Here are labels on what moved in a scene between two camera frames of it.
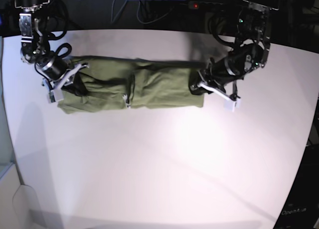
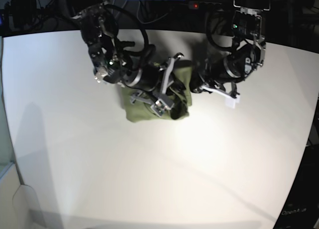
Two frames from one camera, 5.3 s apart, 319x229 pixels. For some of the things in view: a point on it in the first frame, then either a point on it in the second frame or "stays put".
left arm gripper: (220, 75) stays put
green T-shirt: (112, 82) → (180, 81)
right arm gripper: (58, 74) → (153, 77)
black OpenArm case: (301, 210) stays put
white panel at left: (19, 208) stays put
